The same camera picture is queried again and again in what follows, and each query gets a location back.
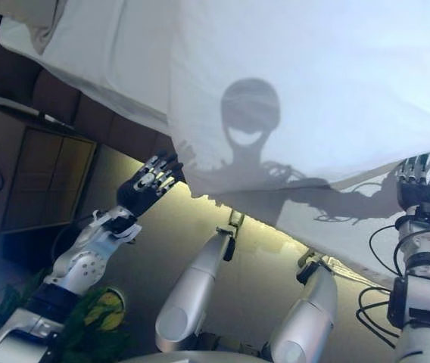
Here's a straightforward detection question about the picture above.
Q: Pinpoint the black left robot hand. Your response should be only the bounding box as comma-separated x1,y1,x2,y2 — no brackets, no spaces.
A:
116,150,185,219

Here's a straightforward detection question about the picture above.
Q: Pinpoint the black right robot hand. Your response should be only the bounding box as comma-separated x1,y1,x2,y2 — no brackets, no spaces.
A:
395,154,430,207

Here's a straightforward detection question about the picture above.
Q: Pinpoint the white duvet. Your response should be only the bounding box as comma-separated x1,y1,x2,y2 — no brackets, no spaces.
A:
165,0,430,284

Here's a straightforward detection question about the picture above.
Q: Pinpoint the white fitted bed sheet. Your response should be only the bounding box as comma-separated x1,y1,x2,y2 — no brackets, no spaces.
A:
0,0,178,132

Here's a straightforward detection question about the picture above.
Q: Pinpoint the wooden nightstand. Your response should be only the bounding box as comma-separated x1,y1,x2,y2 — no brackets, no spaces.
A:
0,100,98,235

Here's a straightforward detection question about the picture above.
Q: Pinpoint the white printed floor sheet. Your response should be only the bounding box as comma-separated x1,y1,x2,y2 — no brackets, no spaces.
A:
324,255,394,284

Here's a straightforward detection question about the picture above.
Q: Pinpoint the green potted plant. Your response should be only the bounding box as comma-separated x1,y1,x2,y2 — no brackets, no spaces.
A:
0,279,132,363

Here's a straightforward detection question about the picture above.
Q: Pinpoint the silver right robot leg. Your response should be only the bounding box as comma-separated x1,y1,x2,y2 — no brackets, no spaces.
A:
266,249,339,363

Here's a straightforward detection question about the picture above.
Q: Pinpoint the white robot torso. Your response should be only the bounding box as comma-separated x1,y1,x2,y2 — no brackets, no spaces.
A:
123,349,276,363

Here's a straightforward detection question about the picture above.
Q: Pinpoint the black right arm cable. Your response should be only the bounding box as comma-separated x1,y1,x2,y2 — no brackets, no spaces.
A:
357,222,428,349

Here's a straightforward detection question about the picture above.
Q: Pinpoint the brown upholstered bed frame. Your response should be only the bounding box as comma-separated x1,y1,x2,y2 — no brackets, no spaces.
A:
0,18,178,160

